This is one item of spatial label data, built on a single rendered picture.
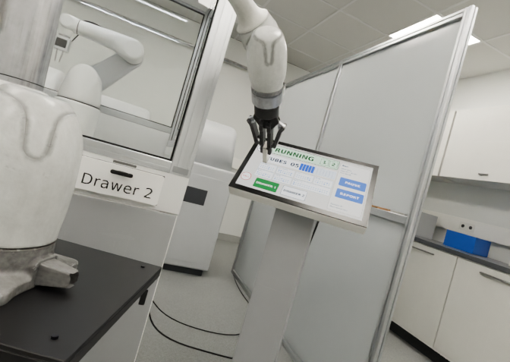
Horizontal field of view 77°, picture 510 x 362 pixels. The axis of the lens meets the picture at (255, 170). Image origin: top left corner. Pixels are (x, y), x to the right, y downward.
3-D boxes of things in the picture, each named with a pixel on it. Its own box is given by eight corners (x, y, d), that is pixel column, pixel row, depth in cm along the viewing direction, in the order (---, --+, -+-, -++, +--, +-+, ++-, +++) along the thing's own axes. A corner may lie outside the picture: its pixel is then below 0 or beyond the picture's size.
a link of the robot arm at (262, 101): (258, 74, 95) (258, 92, 99) (245, 90, 89) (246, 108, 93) (287, 80, 92) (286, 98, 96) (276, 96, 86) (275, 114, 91)
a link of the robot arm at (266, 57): (288, 94, 87) (282, 70, 96) (292, 37, 76) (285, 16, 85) (248, 96, 87) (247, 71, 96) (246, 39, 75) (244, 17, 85)
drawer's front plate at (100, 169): (156, 206, 118) (165, 177, 118) (69, 186, 108) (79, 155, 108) (156, 205, 120) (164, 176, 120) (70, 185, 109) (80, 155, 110)
